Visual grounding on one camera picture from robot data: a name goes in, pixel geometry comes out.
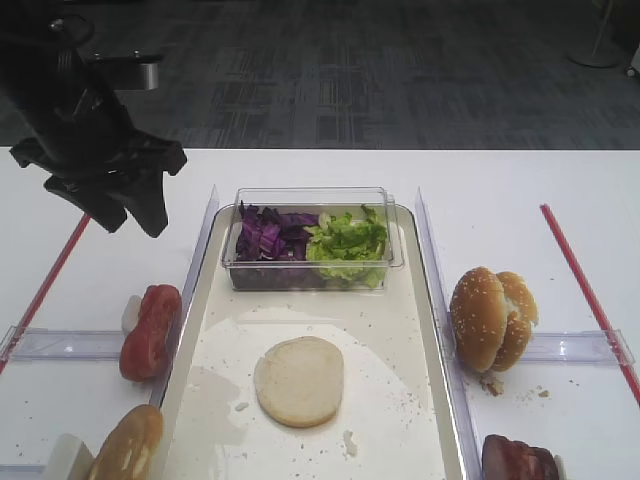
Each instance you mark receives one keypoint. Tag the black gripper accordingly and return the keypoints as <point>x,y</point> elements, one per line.
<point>80,129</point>

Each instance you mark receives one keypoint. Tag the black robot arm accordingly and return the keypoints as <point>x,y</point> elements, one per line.
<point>22,26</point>

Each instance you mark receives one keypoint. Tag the back tomato slice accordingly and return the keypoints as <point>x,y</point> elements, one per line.
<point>160,304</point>

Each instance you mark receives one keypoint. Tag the tomato slice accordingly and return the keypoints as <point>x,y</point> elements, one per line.
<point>144,354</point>
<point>160,304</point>

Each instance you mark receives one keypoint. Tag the white tomato pusher block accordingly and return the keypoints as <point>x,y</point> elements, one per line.
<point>130,316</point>

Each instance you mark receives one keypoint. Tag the front tomato slice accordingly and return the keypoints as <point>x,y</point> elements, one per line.
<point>144,354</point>

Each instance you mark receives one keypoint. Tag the shredded green lettuce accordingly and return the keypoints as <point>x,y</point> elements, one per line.
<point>343,239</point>

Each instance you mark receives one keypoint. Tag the bread crumb pieces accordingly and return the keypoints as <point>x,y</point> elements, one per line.
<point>491,384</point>

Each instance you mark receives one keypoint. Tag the front meat patty slice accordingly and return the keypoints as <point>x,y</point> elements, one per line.
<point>505,459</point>

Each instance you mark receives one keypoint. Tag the white meat pusher block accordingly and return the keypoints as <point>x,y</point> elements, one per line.
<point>560,467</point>

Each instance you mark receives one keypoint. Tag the shredded purple cabbage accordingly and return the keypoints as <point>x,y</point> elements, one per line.
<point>268,235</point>

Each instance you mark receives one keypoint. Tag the left red straw strip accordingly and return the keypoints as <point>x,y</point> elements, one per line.
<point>45,290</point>

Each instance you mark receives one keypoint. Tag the red straw strip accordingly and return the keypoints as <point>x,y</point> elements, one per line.
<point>45,290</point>
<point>595,305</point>

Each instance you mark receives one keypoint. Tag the clear plastic salad container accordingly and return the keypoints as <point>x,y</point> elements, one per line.
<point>303,275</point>

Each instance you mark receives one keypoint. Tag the remaining left bun half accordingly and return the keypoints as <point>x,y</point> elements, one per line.
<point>129,449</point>

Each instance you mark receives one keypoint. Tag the white bun pusher block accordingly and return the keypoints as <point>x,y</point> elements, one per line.
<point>70,459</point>

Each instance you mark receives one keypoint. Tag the metal tray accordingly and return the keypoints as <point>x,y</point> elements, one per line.
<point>394,420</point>

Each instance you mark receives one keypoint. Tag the sesame bun top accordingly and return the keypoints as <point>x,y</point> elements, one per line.
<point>478,315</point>

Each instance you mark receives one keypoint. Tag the right red straw strip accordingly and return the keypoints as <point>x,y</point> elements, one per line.
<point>595,305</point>

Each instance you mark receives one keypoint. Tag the stanchion base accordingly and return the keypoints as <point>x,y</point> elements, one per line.
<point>599,54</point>

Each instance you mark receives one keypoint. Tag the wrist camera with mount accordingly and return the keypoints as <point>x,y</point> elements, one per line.
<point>136,72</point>

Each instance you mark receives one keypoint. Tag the upper left clear rail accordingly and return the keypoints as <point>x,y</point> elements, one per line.
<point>41,344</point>

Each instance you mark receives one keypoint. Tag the clear rail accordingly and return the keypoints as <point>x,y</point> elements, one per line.
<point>594,348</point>
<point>21,472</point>
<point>41,344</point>

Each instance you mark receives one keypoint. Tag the left clear divider wall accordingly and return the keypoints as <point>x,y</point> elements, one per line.
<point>176,333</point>

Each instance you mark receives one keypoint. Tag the clear divider wall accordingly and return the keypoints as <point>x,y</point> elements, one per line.
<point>468,457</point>
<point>176,333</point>

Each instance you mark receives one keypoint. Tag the lower left clear rail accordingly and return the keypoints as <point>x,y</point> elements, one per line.
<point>21,472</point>

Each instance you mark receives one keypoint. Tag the right clear divider wall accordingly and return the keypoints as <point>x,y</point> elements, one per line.
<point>468,457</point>

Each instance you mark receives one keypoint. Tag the upper right clear rail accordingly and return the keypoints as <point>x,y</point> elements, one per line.
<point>594,348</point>

